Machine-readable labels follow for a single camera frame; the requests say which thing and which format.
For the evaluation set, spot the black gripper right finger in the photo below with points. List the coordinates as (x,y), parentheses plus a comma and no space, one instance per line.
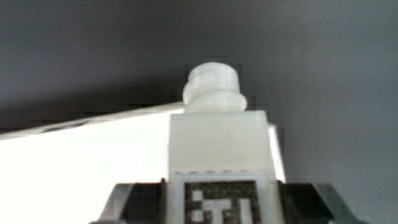
(311,205)

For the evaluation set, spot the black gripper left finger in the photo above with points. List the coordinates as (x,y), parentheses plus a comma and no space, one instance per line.
(135,204)

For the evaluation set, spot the white square tabletop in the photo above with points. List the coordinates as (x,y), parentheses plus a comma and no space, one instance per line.
(68,160)

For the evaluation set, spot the white leg with tag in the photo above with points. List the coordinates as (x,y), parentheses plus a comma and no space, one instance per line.
(222,183)

